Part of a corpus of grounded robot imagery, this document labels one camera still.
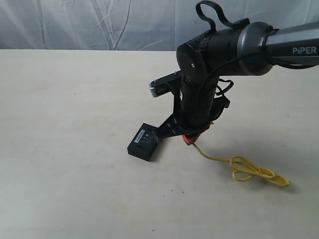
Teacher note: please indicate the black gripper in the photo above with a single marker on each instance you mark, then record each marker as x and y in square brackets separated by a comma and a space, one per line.
[193, 114]

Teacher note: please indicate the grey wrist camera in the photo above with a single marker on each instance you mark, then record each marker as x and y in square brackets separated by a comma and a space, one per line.
[169, 83]

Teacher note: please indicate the small black network box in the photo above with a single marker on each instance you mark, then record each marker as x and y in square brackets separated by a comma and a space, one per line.
[144, 143]

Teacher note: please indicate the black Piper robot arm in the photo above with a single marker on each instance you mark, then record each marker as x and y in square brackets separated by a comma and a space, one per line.
[214, 57]

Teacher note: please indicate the grey backdrop cloth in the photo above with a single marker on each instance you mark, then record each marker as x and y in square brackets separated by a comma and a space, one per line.
[142, 25]

